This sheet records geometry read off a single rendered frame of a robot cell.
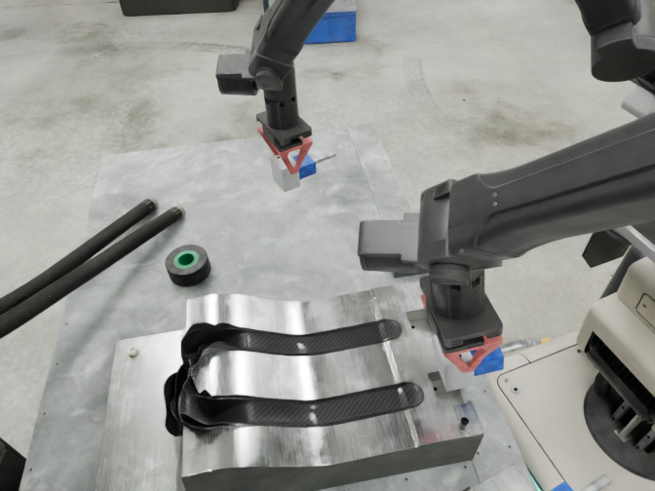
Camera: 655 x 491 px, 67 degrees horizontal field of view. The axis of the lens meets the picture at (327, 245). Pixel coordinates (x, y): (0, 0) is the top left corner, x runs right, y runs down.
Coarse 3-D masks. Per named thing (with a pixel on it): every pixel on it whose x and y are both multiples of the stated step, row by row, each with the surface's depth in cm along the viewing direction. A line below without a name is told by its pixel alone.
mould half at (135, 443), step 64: (192, 320) 71; (256, 320) 73; (320, 320) 76; (128, 384) 72; (256, 384) 65; (320, 384) 69; (384, 384) 68; (128, 448) 66; (192, 448) 58; (256, 448) 59; (320, 448) 62; (384, 448) 62; (448, 448) 64
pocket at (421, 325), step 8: (408, 312) 76; (416, 312) 77; (424, 312) 77; (408, 320) 78; (416, 320) 78; (424, 320) 78; (416, 328) 77; (424, 328) 77; (432, 328) 77; (416, 336) 76; (424, 336) 76; (432, 336) 76
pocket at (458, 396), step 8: (432, 376) 70; (440, 376) 70; (432, 384) 70; (440, 384) 70; (440, 392) 69; (448, 392) 69; (456, 392) 69; (464, 392) 68; (440, 400) 69; (448, 400) 68; (456, 400) 68; (464, 400) 67
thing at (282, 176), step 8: (272, 160) 94; (280, 160) 94; (296, 160) 96; (304, 160) 96; (312, 160) 96; (320, 160) 98; (272, 168) 96; (280, 168) 92; (304, 168) 94; (312, 168) 96; (280, 176) 94; (288, 176) 93; (296, 176) 94; (304, 176) 96; (280, 184) 95; (288, 184) 94; (296, 184) 96
